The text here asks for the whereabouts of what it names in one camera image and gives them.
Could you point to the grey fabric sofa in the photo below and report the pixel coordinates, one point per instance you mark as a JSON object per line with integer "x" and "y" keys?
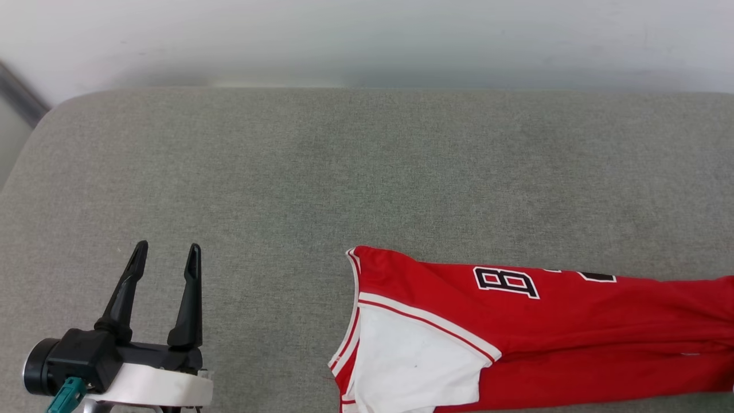
{"x": 287, "y": 201}

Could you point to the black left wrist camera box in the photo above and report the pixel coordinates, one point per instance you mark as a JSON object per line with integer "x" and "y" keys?
{"x": 80, "y": 355}

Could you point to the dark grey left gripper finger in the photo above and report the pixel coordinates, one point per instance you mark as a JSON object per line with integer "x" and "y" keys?
{"x": 190, "y": 310}
{"x": 123, "y": 310}

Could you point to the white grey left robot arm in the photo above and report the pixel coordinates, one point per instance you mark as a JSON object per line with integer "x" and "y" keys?
{"x": 94, "y": 408}

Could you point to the dark grey wall trim strip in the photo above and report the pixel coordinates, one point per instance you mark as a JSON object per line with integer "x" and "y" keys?
{"x": 20, "y": 94}

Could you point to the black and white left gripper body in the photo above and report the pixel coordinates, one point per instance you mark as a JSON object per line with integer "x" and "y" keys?
{"x": 160, "y": 384}

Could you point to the red and white basketball jersey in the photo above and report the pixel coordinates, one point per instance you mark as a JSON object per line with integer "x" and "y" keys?
{"x": 573, "y": 344}

